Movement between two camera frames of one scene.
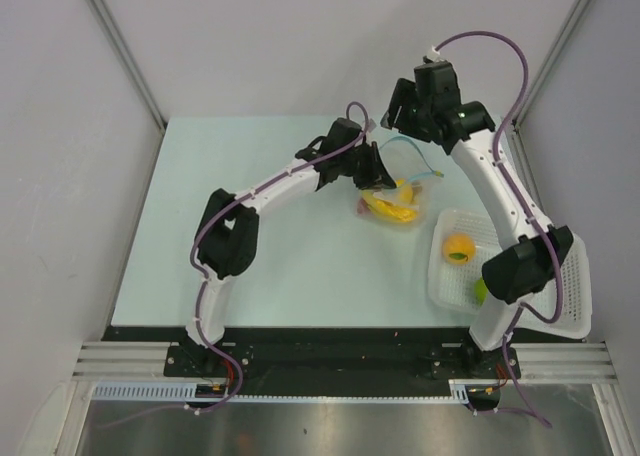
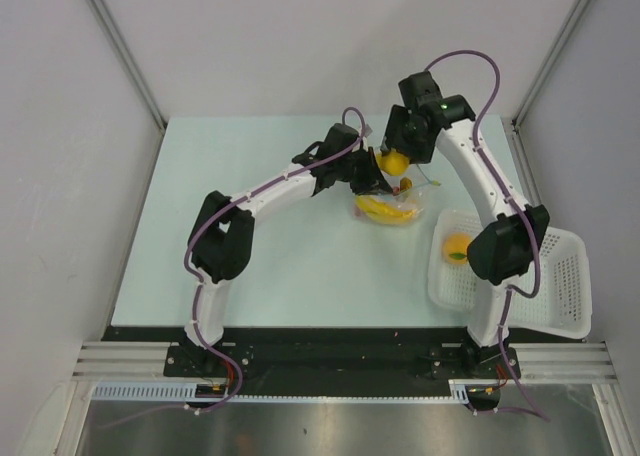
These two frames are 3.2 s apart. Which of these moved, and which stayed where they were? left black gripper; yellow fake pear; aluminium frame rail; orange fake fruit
Moved: yellow fake pear
Stayed: aluminium frame rail; orange fake fruit; left black gripper
